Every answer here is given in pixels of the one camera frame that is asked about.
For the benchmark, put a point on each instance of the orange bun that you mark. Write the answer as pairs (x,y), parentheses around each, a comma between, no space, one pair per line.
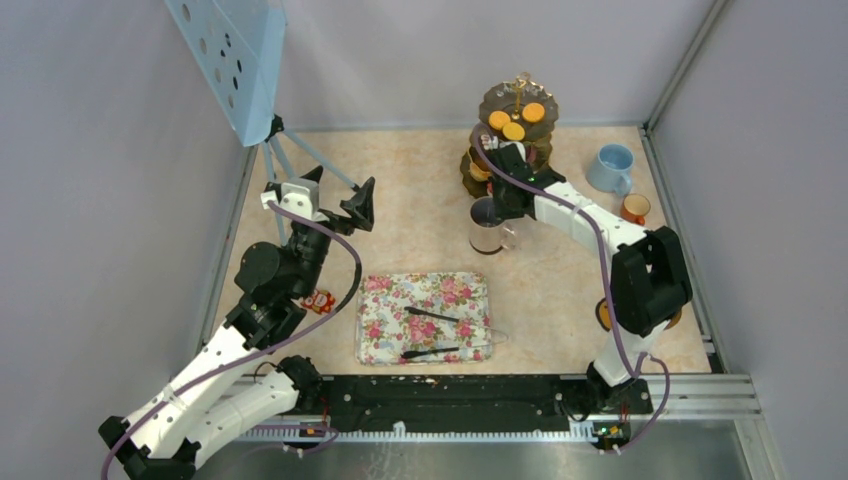
(478,174)

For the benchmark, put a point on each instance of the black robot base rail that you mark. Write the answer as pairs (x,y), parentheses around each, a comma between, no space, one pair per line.
(456,404)

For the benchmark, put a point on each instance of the chocolate cake slice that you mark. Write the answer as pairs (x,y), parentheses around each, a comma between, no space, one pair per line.
(489,142)

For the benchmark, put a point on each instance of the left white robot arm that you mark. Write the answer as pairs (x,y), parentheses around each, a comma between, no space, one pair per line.
(195,415)

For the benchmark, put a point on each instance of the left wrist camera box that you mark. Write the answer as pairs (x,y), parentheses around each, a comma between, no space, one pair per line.
(297,196)

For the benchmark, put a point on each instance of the metal tongs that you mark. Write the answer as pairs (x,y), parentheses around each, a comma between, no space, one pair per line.
(464,334)

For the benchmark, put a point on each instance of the light blue mug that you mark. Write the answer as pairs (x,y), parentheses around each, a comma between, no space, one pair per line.
(610,171)

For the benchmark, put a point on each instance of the brown wooden coaster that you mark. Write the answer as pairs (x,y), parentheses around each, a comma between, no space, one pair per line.
(674,320)

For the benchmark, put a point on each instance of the orange macaron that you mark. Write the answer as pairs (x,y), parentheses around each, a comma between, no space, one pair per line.
(498,119)
(514,132)
(533,113)

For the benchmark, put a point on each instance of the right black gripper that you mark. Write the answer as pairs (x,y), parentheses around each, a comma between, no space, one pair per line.
(503,212)

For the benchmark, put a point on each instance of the floral serving tray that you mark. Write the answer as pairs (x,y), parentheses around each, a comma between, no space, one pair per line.
(384,330)

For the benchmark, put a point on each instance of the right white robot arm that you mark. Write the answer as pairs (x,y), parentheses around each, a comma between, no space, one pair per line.
(643,272)

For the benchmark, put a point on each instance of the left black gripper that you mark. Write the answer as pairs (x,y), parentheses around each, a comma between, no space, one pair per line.
(359,207)

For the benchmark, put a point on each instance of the pink mug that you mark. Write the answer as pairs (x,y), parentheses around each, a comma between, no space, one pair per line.
(487,234)

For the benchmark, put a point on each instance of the three-tier dark cake stand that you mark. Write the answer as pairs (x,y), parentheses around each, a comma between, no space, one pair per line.
(519,110)

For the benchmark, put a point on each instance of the blue perforated board stand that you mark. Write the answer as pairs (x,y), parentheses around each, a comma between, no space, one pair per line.
(238,45)

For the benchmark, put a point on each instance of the small orange teacup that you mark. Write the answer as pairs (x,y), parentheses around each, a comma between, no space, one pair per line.
(635,208)

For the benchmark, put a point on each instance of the red owl toy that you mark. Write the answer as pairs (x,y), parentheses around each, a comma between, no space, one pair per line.
(320,302)

